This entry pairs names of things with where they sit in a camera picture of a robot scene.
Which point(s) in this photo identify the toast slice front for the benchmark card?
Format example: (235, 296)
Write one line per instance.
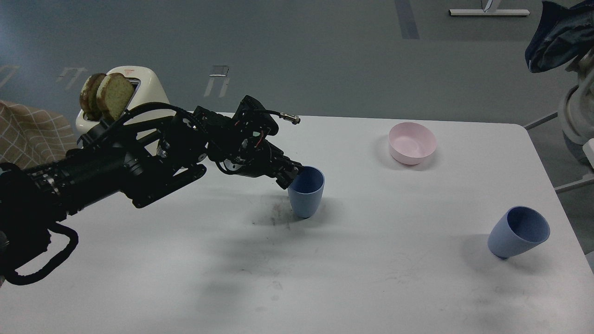
(113, 95)

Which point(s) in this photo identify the pink bowl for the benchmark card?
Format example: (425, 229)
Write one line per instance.
(411, 143)

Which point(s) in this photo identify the black Robotiq gripper body image left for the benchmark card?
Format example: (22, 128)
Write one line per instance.
(239, 145)

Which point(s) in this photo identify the white stand base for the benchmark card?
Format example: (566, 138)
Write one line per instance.
(489, 8)

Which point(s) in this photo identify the toast slice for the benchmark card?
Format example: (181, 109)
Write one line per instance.
(113, 95)
(88, 97)

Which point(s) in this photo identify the toast slice back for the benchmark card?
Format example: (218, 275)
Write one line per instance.
(88, 97)

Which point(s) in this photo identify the cream toaster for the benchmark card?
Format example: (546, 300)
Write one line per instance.
(148, 89)

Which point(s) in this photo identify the dark blue cloth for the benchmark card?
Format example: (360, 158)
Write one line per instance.
(563, 33)

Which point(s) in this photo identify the blue cup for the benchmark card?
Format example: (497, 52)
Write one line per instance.
(519, 230)
(306, 191)

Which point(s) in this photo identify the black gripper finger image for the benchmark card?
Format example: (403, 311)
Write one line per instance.
(285, 178)
(289, 166)

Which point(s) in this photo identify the checkered beige cloth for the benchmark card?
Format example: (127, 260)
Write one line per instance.
(30, 136)

